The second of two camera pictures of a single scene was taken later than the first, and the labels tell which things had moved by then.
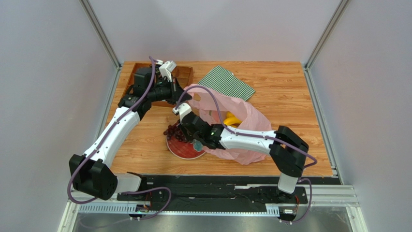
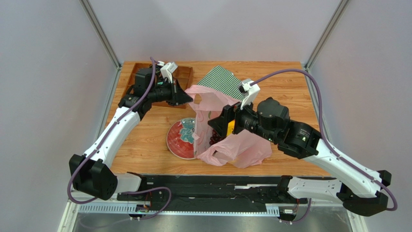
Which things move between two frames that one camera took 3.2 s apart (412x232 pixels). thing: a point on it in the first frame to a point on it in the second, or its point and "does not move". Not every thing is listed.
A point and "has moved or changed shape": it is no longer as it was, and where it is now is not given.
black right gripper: [188, 131] to [230, 119]
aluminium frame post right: [322, 43] does not move
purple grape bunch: [175, 131] has moved or changed shape
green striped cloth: [223, 80] does not move
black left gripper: [176, 92] does not move
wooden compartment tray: [183, 74] does not move
